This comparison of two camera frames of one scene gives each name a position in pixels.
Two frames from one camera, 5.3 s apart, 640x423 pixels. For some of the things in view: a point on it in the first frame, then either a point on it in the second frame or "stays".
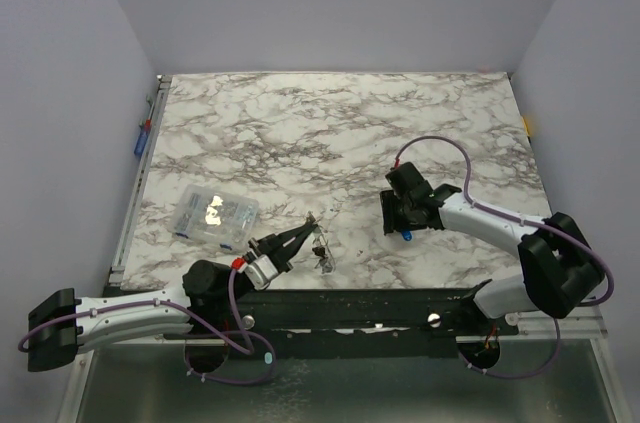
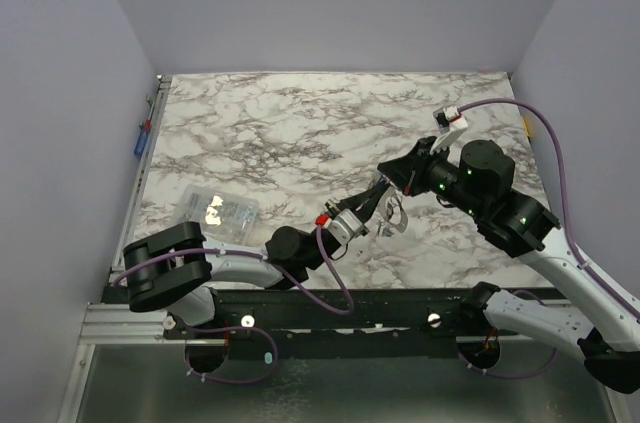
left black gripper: x=284 y=247 -> x=363 y=204
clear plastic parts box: x=216 y=217 stays
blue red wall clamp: x=145 y=127 stays
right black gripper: x=391 y=213 -> x=419 y=173
